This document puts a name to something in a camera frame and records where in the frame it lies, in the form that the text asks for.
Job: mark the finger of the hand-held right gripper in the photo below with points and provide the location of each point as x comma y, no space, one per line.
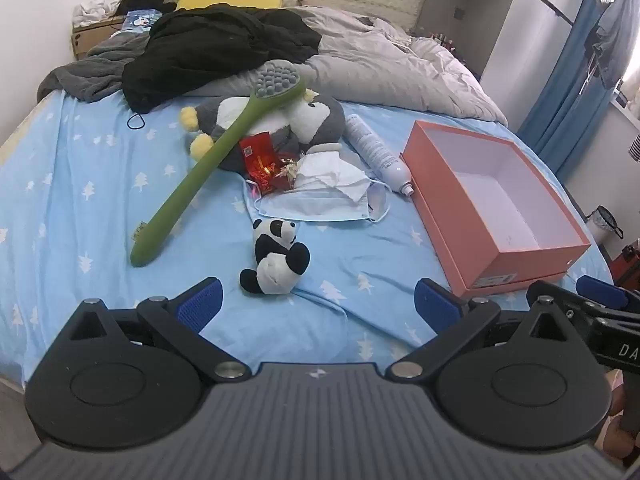
600,290
565,297

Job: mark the pink cardboard box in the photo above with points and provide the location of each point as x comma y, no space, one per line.
525,265

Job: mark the blue tree-print bed sheet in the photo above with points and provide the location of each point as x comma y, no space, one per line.
100,185

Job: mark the hanging grey-blue garment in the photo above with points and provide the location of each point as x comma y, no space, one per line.
612,35

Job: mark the blue panda-print packet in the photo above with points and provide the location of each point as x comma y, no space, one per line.
140,21

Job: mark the row of small bottles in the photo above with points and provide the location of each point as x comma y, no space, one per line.
445,42

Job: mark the blue face mask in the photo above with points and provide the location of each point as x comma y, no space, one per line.
310,207

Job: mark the black-and-white striped cloth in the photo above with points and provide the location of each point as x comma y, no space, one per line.
635,146

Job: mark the white spray bottle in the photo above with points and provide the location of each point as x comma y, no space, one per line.
375,150

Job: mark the red foil packet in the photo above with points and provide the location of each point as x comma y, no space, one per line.
257,160

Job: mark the black crumpled clothes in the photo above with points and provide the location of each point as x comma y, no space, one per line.
140,0

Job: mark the brown cardboard box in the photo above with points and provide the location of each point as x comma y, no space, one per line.
90,40

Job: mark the grey penguin plush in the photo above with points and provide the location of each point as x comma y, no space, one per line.
325,130

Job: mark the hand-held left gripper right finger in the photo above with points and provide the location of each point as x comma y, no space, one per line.
436,305

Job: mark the blue curtain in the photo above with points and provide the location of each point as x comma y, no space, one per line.
565,85

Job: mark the black jacket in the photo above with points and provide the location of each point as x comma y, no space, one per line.
200,50

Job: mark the light grey duvet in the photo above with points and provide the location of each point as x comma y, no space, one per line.
400,70

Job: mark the red object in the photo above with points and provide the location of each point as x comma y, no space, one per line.
627,265

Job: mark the person's right hand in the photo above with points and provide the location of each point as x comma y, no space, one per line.
614,442

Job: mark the white crumpled clothes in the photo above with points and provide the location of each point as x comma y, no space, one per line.
92,10

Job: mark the small panda plush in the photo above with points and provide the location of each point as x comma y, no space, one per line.
272,265

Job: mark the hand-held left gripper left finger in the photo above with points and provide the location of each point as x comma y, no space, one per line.
200,304

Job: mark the dark grey blanket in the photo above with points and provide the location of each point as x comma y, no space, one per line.
85,70

